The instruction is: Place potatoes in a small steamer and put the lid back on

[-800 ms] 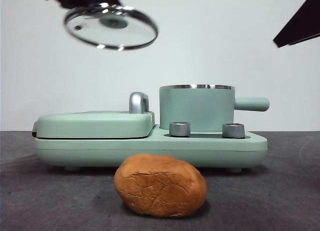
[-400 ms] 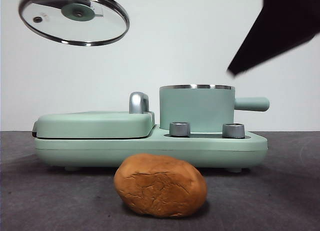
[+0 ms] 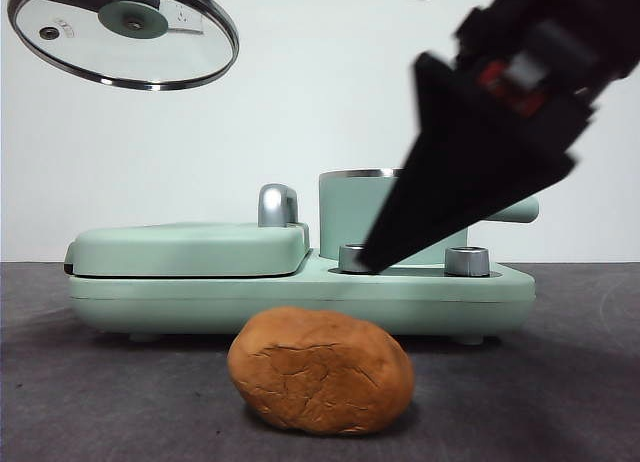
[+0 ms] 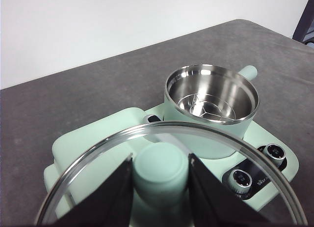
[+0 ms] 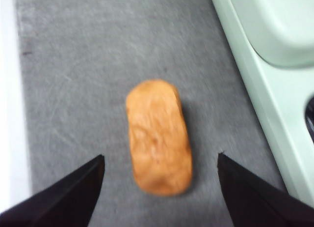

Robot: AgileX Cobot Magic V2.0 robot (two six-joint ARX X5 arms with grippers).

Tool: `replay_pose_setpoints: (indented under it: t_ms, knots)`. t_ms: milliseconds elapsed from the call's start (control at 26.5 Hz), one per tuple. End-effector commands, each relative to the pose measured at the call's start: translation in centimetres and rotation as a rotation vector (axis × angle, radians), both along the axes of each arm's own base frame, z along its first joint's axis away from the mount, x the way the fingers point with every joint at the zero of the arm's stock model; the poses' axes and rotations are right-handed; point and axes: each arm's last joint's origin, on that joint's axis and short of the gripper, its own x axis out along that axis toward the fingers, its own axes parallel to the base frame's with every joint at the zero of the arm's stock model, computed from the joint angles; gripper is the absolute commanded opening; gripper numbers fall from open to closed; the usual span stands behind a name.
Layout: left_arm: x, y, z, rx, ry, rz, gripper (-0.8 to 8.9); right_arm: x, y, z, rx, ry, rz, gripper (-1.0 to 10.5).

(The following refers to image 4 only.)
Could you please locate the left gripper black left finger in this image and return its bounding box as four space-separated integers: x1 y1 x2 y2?
52 152 134 227

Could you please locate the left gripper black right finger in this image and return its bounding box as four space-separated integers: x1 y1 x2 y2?
187 152 273 227

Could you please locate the glass lid with green knob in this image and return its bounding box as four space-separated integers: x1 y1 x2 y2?
34 120 309 227

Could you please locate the silver control knob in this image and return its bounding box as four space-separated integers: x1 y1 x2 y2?
263 143 287 167
230 168 254 195

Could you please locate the mint green breakfast machine base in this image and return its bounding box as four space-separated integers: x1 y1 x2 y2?
43 106 300 227

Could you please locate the mint green pot with handle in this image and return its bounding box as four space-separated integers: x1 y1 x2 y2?
163 63 260 159

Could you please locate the dark metal frame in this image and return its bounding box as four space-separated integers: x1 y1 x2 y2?
293 0 314 47

